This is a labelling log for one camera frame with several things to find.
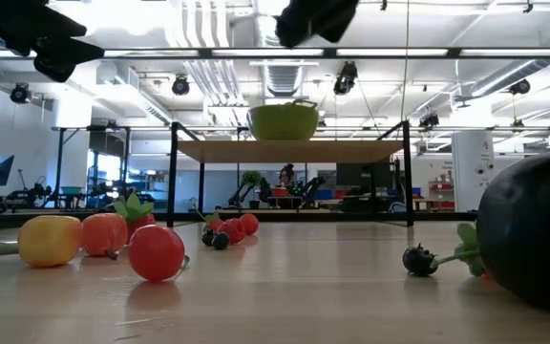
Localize green plastic colander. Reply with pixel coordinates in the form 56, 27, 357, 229
246, 98, 321, 141

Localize orange toy peach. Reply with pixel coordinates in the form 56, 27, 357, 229
80, 212, 129, 261

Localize yellow-orange toy peach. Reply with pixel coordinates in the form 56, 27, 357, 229
17, 214, 84, 269

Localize red toy strawberry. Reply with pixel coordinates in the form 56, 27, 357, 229
202, 211, 226, 234
454, 222, 496, 284
112, 192, 158, 243

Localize red toy raspberry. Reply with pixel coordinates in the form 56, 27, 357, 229
221, 217, 247, 245

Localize black toy cherry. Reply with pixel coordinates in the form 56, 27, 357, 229
402, 243, 479, 277

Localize dark toy avocado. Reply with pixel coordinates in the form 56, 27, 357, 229
476, 150, 550, 314

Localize overhead LED light bar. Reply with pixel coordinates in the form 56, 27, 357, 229
0, 46, 550, 60

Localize black ceiling spotlight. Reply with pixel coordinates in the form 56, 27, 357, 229
9, 82, 32, 105
170, 74, 192, 97
509, 78, 533, 97
417, 113, 441, 129

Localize wooden shelf riser black legs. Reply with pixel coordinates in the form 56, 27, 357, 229
166, 119, 414, 228

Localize person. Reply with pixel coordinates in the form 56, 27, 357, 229
278, 163, 296, 190

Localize black monitor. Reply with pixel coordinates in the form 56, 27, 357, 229
335, 161, 394, 188

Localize white pillar with sign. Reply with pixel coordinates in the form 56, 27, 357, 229
451, 129, 496, 212

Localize white shelf red boxes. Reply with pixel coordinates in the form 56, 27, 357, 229
428, 180, 455, 211

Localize black overhead camera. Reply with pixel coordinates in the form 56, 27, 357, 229
332, 60, 360, 97

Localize thin hanging cable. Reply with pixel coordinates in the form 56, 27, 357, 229
400, 0, 412, 123

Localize black background workstation frame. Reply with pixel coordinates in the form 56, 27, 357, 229
50, 124, 136, 209

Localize black aluminium frame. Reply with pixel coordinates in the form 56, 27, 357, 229
0, 208, 479, 224

